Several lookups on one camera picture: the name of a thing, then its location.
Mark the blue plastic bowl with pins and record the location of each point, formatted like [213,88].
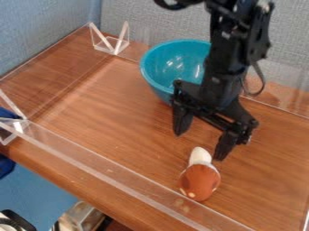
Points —
[173,60]

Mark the metal object under table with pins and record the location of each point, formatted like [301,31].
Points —
[80,218]

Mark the blue cloth object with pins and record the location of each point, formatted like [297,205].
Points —
[7,118]

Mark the clear acrylic corner bracket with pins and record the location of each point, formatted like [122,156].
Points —
[108,44]

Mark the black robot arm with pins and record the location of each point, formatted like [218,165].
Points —
[240,44]

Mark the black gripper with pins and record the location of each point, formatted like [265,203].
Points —
[213,101]

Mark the clear acrylic front barrier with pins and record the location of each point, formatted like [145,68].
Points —
[135,200]

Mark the clear acrylic barrier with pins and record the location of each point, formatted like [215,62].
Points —
[135,200]
[282,93]

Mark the clear acrylic left bracket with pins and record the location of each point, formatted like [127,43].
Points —
[17,126]

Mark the black white object bottom-left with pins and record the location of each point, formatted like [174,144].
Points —
[12,222]

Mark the brown white toy mushroom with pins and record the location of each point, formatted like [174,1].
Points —
[199,179]

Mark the clear acrylic back barrier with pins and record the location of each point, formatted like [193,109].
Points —
[282,93]

